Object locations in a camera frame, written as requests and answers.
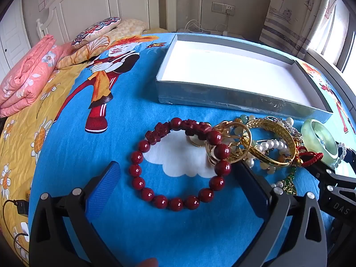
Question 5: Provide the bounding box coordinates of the red string bracelet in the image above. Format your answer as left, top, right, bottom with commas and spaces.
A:
295, 142, 324, 169

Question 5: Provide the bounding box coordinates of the clear crystal bead bracelet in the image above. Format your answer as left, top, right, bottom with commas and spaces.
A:
332, 142, 349, 170

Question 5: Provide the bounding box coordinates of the green jade bangle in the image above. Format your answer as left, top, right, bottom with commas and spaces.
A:
301, 119, 338, 163

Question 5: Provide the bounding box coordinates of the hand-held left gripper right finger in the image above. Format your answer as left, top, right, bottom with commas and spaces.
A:
234, 161, 327, 267

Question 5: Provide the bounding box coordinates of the gold ring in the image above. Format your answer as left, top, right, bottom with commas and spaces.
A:
185, 136, 207, 148

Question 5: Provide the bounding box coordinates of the wide gold bangle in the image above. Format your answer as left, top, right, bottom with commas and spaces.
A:
241, 118, 298, 167

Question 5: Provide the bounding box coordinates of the person's left hand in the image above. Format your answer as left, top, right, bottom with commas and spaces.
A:
138, 258, 160, 267

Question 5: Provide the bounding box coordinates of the grey cardboard box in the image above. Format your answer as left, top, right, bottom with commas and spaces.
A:
155, 33, 334, 123

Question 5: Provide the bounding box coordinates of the window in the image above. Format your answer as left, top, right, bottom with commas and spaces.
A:
306, 0, 356, 75

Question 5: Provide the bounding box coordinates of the round patterned cushion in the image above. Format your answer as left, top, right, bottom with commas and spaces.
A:
71, 17, 122, 46

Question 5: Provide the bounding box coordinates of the wall socket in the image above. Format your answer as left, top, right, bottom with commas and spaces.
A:
212, 2, 235, 16

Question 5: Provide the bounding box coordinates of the blue printed blanket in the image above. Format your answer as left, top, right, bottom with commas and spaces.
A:
28, 32, 356, 267

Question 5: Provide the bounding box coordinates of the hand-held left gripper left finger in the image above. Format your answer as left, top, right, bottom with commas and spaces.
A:
29, 161, 121, 267

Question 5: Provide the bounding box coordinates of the white charger cable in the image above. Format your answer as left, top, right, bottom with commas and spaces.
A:
185, 8, 235, 34

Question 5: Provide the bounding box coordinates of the silver rhinestone bracelet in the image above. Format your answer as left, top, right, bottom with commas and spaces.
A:
264, 115, 303, 142

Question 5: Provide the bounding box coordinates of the white headboard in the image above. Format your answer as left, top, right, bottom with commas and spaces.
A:
36, 0, 177, 45

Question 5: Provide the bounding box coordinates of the pink folded quilt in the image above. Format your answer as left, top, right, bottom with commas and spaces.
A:
0, 34, 70, 118

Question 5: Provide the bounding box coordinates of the white door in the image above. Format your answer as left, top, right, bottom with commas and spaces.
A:
0, 14, 31, 75

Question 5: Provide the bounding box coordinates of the red bead bracelet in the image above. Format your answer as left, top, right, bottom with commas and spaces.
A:
128, 117, 231, 212

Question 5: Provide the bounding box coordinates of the yellow patterned pillow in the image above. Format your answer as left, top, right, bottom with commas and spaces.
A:
57, 19, 148, 69

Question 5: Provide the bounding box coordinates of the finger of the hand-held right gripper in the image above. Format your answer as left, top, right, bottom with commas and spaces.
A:
319, 185, 356, 223
305, 161, 356, 191

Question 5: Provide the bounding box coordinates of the printed curtain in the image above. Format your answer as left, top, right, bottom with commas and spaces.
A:
259, 0, 334, 60

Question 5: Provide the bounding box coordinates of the yellow floral bedsheet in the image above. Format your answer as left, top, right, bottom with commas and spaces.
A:
0, 28, 87, 267

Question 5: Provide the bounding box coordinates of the rose gold bracelet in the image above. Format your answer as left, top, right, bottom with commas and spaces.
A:
206, 121, 252, 167

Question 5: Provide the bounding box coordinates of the gold charm pendant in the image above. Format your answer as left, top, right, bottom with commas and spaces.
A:
271, 168, 297, 196

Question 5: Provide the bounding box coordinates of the white nightstand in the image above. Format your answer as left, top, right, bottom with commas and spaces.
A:
176, 28, 245, 41

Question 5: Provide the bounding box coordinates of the black charger cable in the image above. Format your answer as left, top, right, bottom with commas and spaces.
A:
3, 199, 30, 256

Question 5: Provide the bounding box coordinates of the pale stone bead bracelet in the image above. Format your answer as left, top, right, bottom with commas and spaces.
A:
222, 114, 281, 174

